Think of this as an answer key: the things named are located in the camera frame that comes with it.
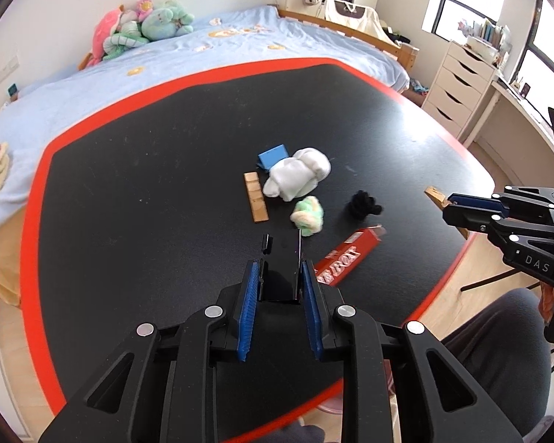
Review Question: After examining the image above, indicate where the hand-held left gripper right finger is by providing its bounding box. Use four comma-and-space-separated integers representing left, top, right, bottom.
300, 258, 526, 443

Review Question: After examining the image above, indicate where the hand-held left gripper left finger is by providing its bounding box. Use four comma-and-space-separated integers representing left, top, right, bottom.
37, 258, 269, 443

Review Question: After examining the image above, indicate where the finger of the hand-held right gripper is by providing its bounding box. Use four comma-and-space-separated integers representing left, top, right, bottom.
442, 205, 554, 252
447, 186, 554, 215

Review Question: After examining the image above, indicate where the small wooden block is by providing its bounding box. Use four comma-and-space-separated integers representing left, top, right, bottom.
424, 186, 449, 207

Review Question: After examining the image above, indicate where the black box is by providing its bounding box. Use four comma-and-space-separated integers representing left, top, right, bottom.
260, 230, 304, 304

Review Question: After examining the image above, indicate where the red cardboard box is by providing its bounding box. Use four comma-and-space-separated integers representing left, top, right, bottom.
314, 226, 385, 288

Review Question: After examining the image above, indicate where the person's leg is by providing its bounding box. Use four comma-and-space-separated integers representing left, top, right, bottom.
436, 287, 554, 443

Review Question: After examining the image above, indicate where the green and yellow yarn ball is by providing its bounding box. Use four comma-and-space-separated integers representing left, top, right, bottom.
290, 196, 325, 237

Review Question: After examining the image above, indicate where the white desk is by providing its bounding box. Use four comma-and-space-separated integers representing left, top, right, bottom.
466, 78, 554, 185

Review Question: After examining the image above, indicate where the black fuzzy ball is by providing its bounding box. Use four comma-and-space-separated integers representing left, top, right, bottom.
346, 189, 383, 222

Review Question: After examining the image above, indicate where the white drawer cabinet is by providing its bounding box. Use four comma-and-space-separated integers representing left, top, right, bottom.
422, 39, 499, 144

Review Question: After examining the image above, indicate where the long wooden strip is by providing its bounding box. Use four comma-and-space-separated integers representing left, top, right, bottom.
243, 172, 270, 225

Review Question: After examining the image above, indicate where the crumpled white cloth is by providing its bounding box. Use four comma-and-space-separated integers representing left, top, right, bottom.
262, 147, 332, 203

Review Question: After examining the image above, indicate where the blue paper box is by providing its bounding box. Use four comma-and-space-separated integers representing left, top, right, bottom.
257, 144, 291, 171

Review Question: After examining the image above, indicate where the row of books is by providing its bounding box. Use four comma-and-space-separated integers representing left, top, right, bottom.
462, 17, 512, 68

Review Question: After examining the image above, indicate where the bed with blue blanket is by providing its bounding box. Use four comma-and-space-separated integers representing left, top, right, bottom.
0, 4, 409, 305

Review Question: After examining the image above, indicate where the green striped plush toy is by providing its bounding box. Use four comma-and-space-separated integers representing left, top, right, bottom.
102, 21, 149, 61

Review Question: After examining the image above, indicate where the mint green plush toy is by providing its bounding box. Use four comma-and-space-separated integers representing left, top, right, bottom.
141, 0, 195, 41

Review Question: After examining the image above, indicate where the wooden bed frame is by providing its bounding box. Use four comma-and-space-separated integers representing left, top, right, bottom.
277, 7, 420, 72

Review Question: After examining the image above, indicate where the wall switch panel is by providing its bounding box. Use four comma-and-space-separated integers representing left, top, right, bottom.
0, 58, 20, 85

